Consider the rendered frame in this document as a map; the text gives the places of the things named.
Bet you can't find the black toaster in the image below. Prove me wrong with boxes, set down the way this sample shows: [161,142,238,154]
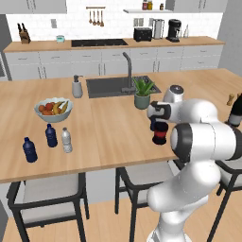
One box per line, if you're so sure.
[132,26,154,43]

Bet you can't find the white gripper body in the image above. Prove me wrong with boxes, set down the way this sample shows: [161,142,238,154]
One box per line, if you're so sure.
[147,101,163,121]

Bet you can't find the dark bottle with red label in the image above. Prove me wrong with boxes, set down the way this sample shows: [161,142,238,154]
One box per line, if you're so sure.
[151,120,169,147]

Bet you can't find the wooden knife block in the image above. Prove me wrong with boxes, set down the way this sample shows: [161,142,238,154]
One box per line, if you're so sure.
[16,22,32,44]

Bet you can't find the grey double wall socket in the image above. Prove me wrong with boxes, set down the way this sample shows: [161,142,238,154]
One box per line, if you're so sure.
[132,17,145,27]

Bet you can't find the white wall shelf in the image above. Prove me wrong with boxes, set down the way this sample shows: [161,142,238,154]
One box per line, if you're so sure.
[122,8,175,14]

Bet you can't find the steel kettle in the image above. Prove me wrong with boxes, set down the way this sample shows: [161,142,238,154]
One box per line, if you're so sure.
[151,18,165,41]

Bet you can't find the pale fruit bowl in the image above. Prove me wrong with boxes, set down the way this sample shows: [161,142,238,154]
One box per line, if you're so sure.
[33,96,75,124]

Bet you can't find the grey wall cupboards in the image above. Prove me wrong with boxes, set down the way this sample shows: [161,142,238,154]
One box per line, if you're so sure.
[164,0,229,14]
[0,0,68,15]

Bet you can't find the black hob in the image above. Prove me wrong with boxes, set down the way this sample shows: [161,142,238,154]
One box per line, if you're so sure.
[70,38,130,48]

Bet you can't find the black coffee machine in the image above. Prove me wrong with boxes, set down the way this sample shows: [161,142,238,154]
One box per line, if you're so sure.
[165,18,183,43]

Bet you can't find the black stool with grey seat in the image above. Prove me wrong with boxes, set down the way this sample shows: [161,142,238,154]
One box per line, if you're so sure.
[206,157,242,242]
[113,160,177,242]
[6,171,91,242]

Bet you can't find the grey tall oven cabinet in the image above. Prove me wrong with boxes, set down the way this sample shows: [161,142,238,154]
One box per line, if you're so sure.
[0,13,13,82]

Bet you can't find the grey soap dispenser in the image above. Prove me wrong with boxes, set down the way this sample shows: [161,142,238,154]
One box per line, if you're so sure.
[71,74,85,99]

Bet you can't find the clear plastic bottle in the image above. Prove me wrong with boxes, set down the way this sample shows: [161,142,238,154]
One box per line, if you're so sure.
[60,127,74,154]

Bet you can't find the green plant in grey pot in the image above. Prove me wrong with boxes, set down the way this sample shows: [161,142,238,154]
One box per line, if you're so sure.
[131,77,156,111]

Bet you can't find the grey tap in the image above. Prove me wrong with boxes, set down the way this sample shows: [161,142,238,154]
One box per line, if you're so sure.
[121,51,137,95]

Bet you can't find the small brown glass bottle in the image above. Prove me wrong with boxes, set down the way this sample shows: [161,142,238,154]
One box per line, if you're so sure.
[226,93,236,107]

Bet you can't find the grey base cupboards run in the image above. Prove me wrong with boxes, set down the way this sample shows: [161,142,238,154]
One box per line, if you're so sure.
[4,43,226,82]

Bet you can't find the dark glass bottle white label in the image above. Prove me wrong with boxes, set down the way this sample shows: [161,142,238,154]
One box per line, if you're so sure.
[226,93,242,128]

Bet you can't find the dark sink basin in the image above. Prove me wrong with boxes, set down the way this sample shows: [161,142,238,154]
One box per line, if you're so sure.
[85,75,163,99]

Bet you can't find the red apple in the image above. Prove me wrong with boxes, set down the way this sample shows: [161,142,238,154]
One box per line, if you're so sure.
[44,102,56,112]

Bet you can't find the yellow bananas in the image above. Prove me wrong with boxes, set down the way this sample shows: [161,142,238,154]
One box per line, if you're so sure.
[51,100,70,115]

